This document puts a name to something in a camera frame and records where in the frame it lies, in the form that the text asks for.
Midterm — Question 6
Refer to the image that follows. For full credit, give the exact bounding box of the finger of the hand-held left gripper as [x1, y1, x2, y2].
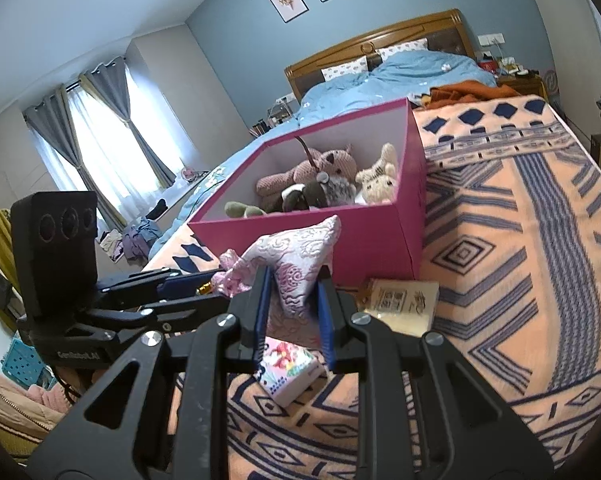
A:
[99, 267, 217, 307]
[87, 293, 232, 336]

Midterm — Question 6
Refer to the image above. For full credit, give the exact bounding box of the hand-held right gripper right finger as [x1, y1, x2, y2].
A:
[316, 266, 556, 480]

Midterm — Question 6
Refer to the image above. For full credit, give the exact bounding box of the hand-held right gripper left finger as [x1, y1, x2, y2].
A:
[25, 265, 274, 480]

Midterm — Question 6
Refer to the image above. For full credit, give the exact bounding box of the pink brocade pouch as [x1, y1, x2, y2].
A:
[198, 214, 342, 333]

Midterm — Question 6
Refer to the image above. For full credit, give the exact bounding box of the floral tissue pack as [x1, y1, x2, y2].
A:
[258, 337, 328, 408]

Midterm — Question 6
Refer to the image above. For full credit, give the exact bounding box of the pink cardboard box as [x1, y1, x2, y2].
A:
[188, 97, 427, 288]

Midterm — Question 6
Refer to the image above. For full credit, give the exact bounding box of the green plush toy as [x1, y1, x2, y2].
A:
[224, 200, 281, 220]

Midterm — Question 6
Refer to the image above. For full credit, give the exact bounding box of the brown plush dog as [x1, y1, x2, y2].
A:
[280, 135, 328, 212]

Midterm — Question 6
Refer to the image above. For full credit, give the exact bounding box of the beige plush bunny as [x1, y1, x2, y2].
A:
[355, 142, 400, 205]

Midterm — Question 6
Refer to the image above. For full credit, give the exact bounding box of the pink knitted plush toy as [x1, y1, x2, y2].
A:
[256, 144, 358, 198]

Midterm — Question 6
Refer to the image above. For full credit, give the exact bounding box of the pile of clothes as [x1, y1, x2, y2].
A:
[98, 217, 164, 263]

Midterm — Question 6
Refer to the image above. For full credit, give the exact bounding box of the beige printed card packet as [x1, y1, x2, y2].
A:
[355, 277, 440, 338]

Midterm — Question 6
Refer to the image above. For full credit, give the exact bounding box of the white window bench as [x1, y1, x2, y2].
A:
[115, 172, 216, 241]

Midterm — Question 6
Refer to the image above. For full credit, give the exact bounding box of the teal plastic basket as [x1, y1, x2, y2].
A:
[0, 337, 48, 391]

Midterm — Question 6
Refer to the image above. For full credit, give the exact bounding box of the grey curtain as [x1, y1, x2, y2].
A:
[83, 57, 177, 191]
[23, 85, 128, 231]

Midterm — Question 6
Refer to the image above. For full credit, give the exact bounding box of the white sheer curtain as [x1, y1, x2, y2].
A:
[40, 67, 191, 221]

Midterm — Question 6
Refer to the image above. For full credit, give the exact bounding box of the pink fuzzy garment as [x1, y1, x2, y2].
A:
[0, 370, 66, 423]

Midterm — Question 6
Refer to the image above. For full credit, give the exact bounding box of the tan jacket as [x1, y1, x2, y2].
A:
[0, 385, 66, 461]

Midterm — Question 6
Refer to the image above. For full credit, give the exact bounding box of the beige built-in wardrobe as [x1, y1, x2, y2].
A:
[125, 22, 251, 181]

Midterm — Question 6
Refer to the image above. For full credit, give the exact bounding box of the clear cosmetics organizer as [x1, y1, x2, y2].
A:
[268, 97, 301, 126]

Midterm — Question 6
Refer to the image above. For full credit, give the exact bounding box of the orange patterned blanket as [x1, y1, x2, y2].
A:
[140, 94, 601, 480]

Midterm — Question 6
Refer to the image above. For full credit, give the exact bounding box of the white printed pillow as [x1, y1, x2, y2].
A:
[321, 55, 370, 83]
[377, 38, 429, 63]

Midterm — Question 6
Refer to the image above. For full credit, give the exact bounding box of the rust brown cloth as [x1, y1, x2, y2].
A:
[427, 80, 521, 111]

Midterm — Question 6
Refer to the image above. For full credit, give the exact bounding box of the blue floral duvet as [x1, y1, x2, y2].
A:
[148, 50, 498, 261]

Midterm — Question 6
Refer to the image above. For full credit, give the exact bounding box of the pink framed flower picture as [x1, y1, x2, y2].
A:
[267, 0, 309, 23]

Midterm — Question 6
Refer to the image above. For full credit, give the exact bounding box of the wooden bed headboard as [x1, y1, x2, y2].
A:
[284, 8, 477, 103]

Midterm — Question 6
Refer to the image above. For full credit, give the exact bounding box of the wooden nightstand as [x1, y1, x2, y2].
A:
[497, 74, 548, 102]

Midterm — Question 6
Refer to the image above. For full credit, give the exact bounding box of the thin black cable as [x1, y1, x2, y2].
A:
[178, 177, 224, 213]

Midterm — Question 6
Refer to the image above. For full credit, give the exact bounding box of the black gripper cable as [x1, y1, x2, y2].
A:
[45, 364, 84, 408]

